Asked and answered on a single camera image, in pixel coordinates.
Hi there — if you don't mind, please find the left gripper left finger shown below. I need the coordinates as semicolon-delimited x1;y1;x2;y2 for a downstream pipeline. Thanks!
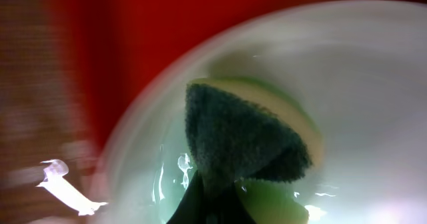
167;171;205;224

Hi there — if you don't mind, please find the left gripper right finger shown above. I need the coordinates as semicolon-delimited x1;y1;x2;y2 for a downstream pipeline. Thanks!
213;183;256;224

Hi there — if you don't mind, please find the green yellow scrub sponge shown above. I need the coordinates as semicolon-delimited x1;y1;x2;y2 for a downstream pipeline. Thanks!
185;78;324;223

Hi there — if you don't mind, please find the cream white plate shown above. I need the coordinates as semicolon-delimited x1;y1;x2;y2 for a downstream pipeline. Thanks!
88;0;426;223

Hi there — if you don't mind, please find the red plastic tray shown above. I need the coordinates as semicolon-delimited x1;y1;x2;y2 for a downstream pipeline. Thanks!
45;0;426;149

